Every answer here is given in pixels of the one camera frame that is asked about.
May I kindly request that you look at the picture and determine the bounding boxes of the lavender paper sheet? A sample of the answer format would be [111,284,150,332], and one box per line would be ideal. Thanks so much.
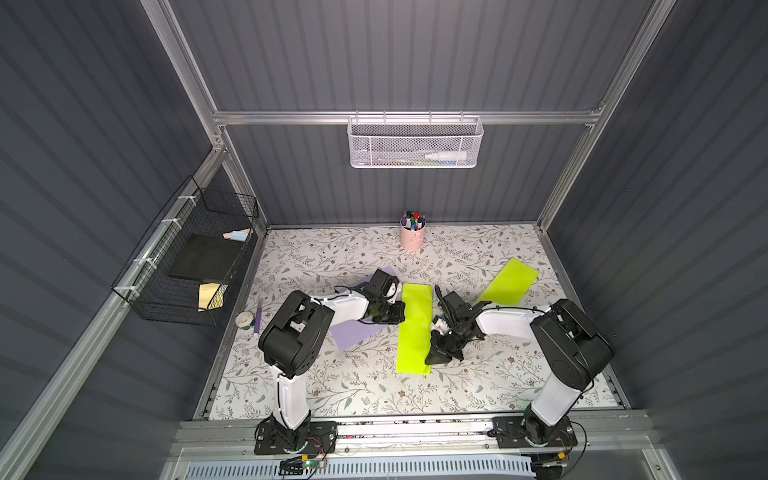
[328,267,402,351]

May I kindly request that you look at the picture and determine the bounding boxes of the white wire mesh basket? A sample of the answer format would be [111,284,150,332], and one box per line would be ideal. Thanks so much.
[347,114,484,169]

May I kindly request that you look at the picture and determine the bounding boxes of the green circuit board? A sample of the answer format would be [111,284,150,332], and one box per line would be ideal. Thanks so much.
[278,456,327,479]

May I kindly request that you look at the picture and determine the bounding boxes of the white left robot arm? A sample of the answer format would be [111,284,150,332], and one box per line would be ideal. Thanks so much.
[258,269,405,433]

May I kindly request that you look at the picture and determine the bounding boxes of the pink pen cup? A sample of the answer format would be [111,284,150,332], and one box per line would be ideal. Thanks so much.
[400,219,425,252]

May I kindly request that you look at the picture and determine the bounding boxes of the white tape roll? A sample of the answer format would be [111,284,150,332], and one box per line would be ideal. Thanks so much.
[235,311,255,330]

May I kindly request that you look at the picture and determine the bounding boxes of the white bottle in basket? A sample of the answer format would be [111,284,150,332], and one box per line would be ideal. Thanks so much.
[425,151,468,164]

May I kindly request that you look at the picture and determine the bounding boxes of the black wire wall basket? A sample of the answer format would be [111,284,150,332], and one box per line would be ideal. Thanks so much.
[112,179,260,327]

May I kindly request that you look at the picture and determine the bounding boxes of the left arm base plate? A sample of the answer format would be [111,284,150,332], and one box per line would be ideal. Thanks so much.
[254,416,338,456]

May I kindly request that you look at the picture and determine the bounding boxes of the purple marker pen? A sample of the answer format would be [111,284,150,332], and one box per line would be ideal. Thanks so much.
[253,301,263,334]

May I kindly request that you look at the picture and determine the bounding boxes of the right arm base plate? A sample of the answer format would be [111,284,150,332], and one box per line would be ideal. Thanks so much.
[487,416,578,450]

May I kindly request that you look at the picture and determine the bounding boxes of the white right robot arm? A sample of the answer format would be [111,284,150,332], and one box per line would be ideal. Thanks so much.
[425,292,615,444]

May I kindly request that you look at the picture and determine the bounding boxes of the colored markers in cup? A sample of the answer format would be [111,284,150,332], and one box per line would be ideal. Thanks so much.
[400,210,427,231]

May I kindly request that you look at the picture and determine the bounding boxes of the lime green paper sheet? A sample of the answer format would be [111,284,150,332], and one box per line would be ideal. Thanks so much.
[396,284,433,376]

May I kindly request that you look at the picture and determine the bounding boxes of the black notebook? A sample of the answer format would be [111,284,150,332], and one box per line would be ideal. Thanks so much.
[168,234,244,283]

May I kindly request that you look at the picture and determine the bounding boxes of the yellow sticky note pad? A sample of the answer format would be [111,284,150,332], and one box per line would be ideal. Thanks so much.
[198,283,228,311]

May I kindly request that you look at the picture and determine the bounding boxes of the pastel sticky notes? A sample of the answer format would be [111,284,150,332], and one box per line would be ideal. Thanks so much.
[223,229,251,242]

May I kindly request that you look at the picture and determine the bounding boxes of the aluminium mounting rail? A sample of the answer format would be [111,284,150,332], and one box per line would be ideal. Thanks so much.
[169,409,660,459]

